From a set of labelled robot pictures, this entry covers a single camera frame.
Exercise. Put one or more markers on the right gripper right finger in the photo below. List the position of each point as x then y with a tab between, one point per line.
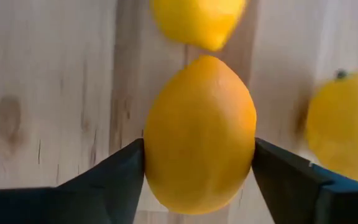
306	193

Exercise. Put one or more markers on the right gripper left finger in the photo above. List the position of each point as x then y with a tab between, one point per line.
89	199

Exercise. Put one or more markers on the yellow plastic lemon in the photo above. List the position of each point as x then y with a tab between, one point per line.
197	21
343	124

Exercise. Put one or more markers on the orange-yellow plastic lemon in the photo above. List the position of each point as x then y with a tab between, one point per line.
199	133

